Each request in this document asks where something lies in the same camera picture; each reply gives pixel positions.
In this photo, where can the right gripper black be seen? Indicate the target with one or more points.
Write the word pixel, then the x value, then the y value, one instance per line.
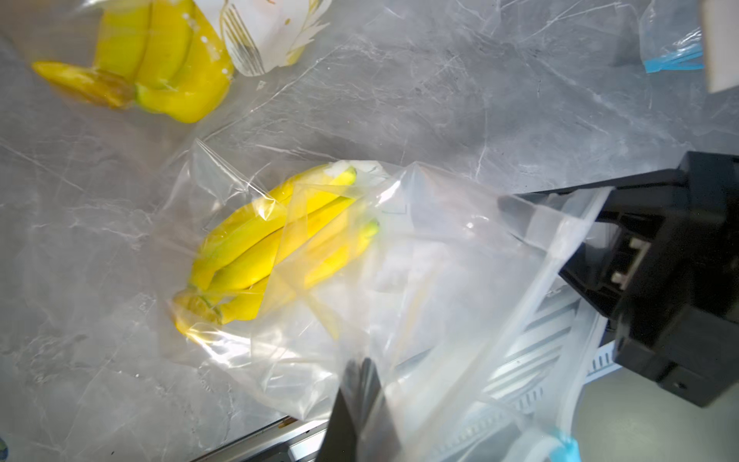
pixel 668 282

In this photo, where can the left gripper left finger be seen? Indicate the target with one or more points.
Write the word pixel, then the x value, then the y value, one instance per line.
pixel 340 438

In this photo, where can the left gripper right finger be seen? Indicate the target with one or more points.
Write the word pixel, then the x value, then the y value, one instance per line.
pixel 377 437

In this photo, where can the yellow banana bunch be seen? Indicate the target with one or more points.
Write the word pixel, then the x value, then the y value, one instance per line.
pixel 163 56
pixel 231 272

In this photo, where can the zip-top bag with label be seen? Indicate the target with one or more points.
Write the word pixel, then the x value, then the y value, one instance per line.
pixel 259 35

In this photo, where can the zip-top bag blue zipper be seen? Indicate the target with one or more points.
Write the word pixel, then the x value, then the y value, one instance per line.
pixel 670 36

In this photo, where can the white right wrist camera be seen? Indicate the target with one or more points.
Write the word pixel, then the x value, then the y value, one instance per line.
pixel 719 21

